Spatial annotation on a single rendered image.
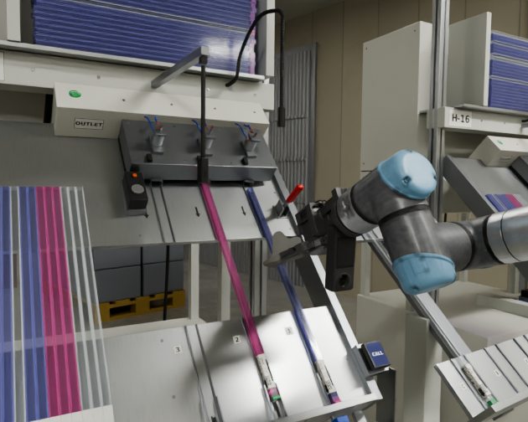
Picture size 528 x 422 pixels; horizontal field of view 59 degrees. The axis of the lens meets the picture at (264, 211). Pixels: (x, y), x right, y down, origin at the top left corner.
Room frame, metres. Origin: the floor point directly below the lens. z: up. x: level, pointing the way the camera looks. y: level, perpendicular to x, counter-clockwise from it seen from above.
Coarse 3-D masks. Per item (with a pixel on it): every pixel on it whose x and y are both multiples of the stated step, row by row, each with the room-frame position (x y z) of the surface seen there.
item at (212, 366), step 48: (144, 336) 0.76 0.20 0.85; (192, 336) 0.79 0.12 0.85; (240, 336) 0.82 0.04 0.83; (288, 336) 0.86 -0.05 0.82; (336, 336) 0.90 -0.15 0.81; (144, 384) 0.70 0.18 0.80; (192, 384) 0.73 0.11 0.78; (240, 384) 0.76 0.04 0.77; (288, 384) 0.79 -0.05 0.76; (336, 384) 0.82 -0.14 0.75
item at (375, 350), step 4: (368, 344) 0.86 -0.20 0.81; (372, 344) 0.86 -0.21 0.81; (376, 344) 0.86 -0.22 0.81; (368, 348) 0.85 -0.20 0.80; (372, 348) 0.85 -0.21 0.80; (376, 348) 0.86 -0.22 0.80; (380, 348) 0.86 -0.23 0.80; (372, 352) 0.85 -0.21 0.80; (376, 352) 0.85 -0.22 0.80; (380, 352) 0.85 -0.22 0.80; (372, 356) 0.84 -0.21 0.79; (376, 356) 0.84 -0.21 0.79; (380, 356) 0.85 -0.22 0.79; (384, 356) 0.85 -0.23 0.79; (376, 360) 0.84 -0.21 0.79; (380, 360) 0.84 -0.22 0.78; (384, 360) 0.84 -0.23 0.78; (376, 364) 0.83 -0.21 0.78; (380, 364) 0.84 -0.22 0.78
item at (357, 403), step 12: (360, 396) 0.80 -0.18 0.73; (372, 396) 0.81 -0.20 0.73; (324, 408) 0.76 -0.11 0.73; (336, 408) 0.77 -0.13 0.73; (348, 408) 0.78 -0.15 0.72; (360, 408) 0.83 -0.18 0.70; (276, 420) 0.72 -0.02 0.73; (288, 420) 0.72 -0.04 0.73; (300, 420) 0.73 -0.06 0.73; (312, 420) 0.77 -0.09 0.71
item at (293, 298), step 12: (252, 192) 1.08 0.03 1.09; (252, 204) 1.06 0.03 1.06; (264, 216) 1.04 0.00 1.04; (264, 228) 1.01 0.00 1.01; (288, 276) 0.94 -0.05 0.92; (288, 288) 0.92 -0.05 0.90; (300, 312) 0.89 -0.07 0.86; (300, 324) 0.88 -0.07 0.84; (312, 336) 0.86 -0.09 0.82; (312, 348) 0.84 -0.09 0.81; (336, 396) 0.79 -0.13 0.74
